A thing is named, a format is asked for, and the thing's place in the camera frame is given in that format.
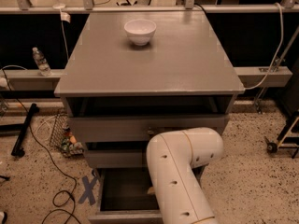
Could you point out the wire basket with items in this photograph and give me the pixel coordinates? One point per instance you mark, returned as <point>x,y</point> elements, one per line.
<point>62,138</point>

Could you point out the grey middle drawer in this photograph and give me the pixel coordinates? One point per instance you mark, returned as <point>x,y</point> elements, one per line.
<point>126,154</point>

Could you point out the grey bottom drawer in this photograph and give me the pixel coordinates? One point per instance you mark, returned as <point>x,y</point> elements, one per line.
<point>124,197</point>

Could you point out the grey drawer cabinet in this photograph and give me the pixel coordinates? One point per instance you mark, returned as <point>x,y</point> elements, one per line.
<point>183,70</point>

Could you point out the black metal stand leg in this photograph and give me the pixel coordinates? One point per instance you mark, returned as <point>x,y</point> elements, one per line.
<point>17,150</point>

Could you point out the white ceramic bowl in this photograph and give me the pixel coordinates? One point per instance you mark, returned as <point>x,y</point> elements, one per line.
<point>140,31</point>

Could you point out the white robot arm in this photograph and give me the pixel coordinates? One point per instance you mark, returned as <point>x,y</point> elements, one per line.
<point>171,157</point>

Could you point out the grey top drawer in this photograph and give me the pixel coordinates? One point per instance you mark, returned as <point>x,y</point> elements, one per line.
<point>123,129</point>

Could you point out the white desk lamp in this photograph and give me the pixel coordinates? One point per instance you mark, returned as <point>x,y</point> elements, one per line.
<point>60,6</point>

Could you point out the wheeled cart base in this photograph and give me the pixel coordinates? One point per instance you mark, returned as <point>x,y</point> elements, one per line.
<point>286,138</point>

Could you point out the grey drawer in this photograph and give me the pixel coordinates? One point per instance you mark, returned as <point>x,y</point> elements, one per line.
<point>126,154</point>
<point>124,197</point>
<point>123,129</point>

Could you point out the clear plastic water bottle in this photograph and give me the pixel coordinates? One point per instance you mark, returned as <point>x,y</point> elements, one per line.
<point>41,62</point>

